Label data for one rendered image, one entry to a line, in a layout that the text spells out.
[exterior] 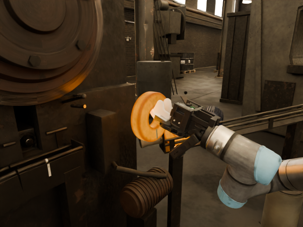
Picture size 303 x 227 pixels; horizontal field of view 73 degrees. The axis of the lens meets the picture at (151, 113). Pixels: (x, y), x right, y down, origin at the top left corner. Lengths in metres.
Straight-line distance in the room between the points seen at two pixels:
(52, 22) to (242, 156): 0.51
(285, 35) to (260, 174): 2.53
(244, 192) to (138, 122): 0.31
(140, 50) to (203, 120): 4.55
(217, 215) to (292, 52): 2.06
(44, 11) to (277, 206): 0.97
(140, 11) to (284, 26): 3.11
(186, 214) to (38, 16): 1.34
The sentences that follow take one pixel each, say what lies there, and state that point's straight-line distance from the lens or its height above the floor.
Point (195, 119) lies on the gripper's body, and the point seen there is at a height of 0.85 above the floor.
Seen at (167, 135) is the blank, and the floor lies 0.69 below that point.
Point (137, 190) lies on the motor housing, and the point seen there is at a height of 0.53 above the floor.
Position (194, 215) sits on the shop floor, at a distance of 1.52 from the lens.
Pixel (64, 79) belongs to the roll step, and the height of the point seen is 0.94.
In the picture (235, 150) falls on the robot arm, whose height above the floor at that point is 0.81.
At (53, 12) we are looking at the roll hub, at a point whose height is 1.10.
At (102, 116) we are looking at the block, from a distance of 0.75.
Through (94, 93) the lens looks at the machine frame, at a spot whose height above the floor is 0.86.
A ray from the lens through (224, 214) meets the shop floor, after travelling 1.57.
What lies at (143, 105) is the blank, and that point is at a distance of 0.58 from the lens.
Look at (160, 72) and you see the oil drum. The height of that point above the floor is 0.72.
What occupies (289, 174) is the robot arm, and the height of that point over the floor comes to 0.74.
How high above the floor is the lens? 1.01
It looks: 16 degrees down
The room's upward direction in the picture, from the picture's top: straight up
